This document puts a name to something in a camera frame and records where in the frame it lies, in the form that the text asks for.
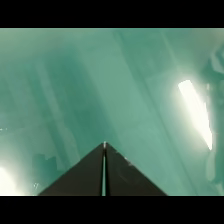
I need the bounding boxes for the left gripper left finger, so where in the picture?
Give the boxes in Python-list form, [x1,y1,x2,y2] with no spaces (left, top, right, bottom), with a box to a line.
[38,142,106,197]

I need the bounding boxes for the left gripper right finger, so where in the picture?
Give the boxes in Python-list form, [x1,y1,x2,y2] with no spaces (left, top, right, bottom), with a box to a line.
[104,142,168,197]

